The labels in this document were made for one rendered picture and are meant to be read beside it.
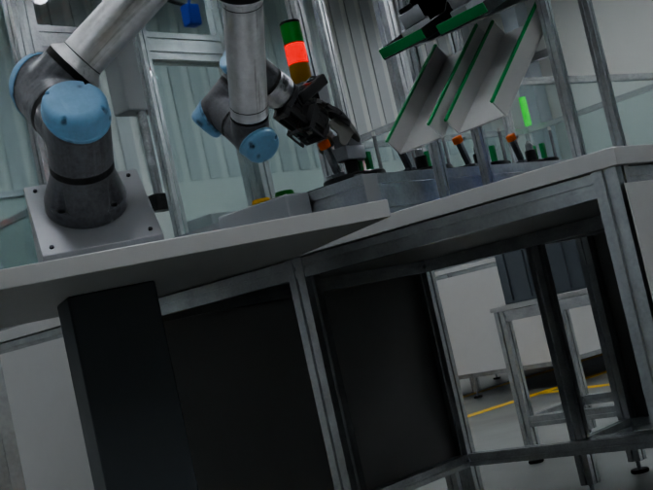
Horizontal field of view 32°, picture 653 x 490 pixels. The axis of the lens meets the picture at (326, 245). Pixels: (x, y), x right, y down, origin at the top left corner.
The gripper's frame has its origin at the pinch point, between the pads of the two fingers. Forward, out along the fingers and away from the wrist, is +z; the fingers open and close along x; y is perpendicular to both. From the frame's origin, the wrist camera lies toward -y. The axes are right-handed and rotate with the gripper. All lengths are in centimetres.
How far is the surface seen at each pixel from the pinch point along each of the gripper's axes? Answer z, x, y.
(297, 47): -7.4, -16.7, -27.8
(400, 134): -3.9, 20.7, 8.8
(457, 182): 19.5, 16.6, 4.6
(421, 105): -1.2, 22.0, -0.2
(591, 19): 11, 54, -19
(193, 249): -50, 30, 65
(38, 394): 3, -101, 46
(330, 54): 54, -81, -98
